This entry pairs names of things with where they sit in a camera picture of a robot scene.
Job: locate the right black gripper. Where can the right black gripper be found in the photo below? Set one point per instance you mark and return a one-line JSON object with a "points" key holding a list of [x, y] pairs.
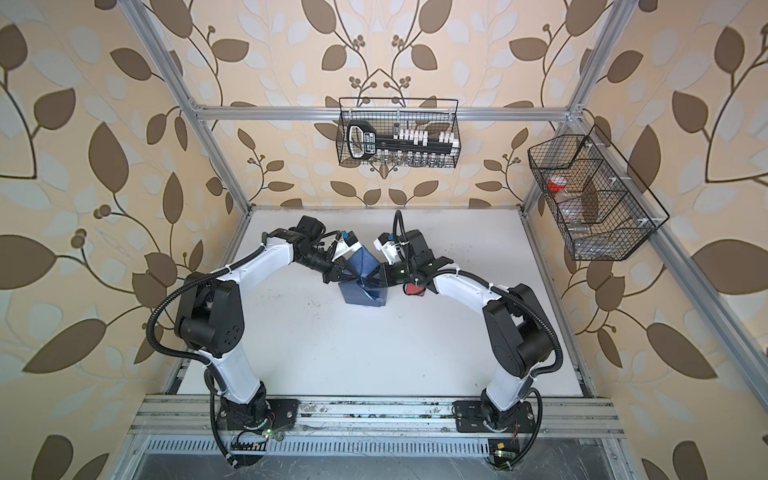
{"points": [[386, 279]]}

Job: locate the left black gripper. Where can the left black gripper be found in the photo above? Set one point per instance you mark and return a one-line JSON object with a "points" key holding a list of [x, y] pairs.
{"points": [[336, 273]]}

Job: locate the light blue wrapping paper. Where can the light blue wrapping paper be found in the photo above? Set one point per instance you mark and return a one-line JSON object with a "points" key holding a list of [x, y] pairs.
{"points": [[365, 289]]}

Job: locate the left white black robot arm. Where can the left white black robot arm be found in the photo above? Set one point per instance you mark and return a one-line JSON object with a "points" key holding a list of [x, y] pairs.
{"points": [[211, 320]]}

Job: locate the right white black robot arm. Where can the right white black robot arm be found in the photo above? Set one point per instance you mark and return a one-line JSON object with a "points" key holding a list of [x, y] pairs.
{"points": [[522, 339]]}

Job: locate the red tape dispenser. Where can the red tape dispenser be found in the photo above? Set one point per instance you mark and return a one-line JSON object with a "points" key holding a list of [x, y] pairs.
{"points": [[413, 290]]}

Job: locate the black socket wrench set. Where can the black socket wrench set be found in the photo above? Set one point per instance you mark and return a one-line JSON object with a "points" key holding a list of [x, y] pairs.
{"points": [[365, 142]]}

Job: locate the red capped clear container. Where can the red capped clear container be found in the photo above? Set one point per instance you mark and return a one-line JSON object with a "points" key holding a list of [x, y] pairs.
{"points": [[557, 184]]}

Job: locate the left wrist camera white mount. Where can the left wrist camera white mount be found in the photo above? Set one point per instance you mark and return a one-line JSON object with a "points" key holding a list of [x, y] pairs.
{"points": [[345, 243]]}

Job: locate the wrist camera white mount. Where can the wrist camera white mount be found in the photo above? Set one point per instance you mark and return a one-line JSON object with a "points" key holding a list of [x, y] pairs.
{"points": [[345, 243], [389, 247]]}

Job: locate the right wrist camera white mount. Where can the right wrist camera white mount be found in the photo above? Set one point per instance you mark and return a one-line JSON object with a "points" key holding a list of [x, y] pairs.
{"points": [[389, 247]]}

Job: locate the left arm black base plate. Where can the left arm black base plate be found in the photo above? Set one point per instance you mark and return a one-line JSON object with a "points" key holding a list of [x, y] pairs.
{"points": [[259, 415]]}

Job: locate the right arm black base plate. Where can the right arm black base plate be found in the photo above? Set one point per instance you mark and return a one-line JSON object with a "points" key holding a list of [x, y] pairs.
{"points": [[481, 416]]}

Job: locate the black wire basket back wall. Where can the black wire basket back wall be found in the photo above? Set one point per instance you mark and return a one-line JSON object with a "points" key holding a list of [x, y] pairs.
{"points": [[432, 114]]}

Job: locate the black wire basket wall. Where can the black wire basket wall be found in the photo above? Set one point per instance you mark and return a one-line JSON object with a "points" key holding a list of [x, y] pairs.
{"points": [[432, 114], [608, 210]]}

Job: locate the aluminium front rail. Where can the aluminium front rail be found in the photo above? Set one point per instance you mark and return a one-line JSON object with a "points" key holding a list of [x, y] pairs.
{"points": [[371, 416]]}

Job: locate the black wire basket right wall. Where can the black wire basket right wall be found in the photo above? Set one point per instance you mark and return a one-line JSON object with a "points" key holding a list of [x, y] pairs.
{"points": [[608, 210]]}

